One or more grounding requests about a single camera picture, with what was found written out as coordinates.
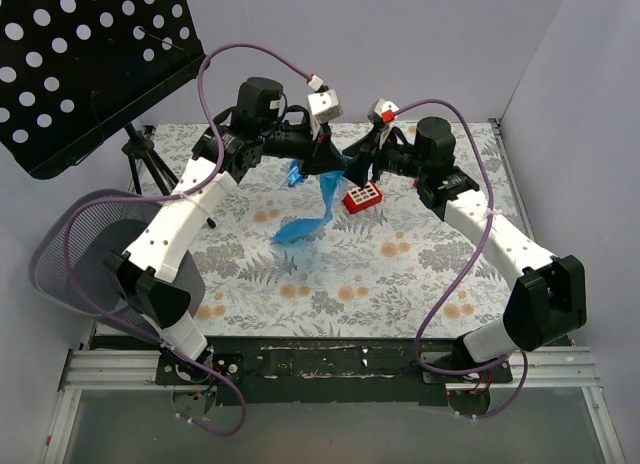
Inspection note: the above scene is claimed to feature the blue plastic trash bag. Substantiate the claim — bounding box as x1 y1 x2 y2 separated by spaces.
269 158 350 247

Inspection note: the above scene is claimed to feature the small blue bag piece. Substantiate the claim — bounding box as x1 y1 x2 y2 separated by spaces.
286 160 305 188

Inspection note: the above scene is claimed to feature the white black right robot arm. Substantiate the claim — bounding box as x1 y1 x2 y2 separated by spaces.
344 117 587 382

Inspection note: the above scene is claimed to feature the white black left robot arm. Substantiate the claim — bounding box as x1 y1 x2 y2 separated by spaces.
105 77 346 384

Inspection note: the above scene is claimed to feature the grey mesh trash bin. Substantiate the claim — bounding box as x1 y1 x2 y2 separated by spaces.
30 189 204 345

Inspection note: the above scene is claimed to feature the red white toy brick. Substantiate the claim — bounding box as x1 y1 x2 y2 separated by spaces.
342 181 383 214

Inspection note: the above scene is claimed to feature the black perforated music stand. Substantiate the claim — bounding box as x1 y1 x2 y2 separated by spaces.
0 0 217 229

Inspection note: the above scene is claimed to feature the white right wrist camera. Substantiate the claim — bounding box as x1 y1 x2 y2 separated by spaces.
367 99 399 148

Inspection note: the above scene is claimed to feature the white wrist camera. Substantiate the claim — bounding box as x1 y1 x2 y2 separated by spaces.
367 99 399 148
307 74 343 138

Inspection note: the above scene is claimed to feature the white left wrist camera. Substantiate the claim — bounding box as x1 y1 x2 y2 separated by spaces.
307 74 343 138

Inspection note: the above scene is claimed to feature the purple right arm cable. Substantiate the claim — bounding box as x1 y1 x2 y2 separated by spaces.
394 98 529 421

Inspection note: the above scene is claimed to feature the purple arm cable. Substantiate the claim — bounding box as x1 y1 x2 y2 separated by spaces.
394 98 529 421
57 43 321 437

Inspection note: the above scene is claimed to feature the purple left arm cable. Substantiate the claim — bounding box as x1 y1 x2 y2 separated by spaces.
57 43 321 437

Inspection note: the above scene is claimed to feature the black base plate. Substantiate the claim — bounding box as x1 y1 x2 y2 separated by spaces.
90 336 515 414

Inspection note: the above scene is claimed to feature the aluminium frame rail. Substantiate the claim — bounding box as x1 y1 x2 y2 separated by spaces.
41 349 193 463

